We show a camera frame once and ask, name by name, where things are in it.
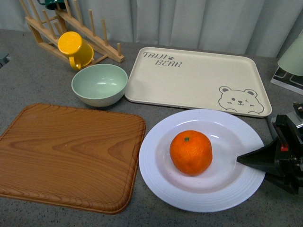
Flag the beige bear tray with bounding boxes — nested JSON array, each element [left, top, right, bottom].
[[125, 47, 272, 118]]

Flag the white round plate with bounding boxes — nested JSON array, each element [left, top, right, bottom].
[[139, 109, 265, 212]]

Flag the brown wooden cutting board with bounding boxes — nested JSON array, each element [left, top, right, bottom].
[[0, 104, 146, 214]]

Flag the dark green mug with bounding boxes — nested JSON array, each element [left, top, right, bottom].
[[37, 0, 69, 10]]

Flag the grey folded cloth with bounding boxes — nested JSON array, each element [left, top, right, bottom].
[[266, 114, 277, 139]]

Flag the light green bowl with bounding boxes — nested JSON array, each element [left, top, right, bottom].
[[71, 64, 128, 107]]

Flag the green plastic cup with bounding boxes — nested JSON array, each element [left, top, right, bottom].
[[277, 32, 303, 76]]

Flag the wooden dish rack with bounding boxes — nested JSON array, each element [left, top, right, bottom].
[[20, 0, 125, 67]]

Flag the orange fruit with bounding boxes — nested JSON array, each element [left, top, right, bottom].
[[169, 130, 213, 176]]

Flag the yellow mug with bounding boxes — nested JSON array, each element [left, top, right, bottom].
[[58, 31, 94, 70]]

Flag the grey curtain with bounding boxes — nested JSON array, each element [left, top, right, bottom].
[[0, 0, 303, 59]]

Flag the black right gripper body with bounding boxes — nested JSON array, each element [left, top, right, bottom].
[[266, 102, 303, 194]]

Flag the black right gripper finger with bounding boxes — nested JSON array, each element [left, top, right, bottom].
[[236, 138, 284, 176]]

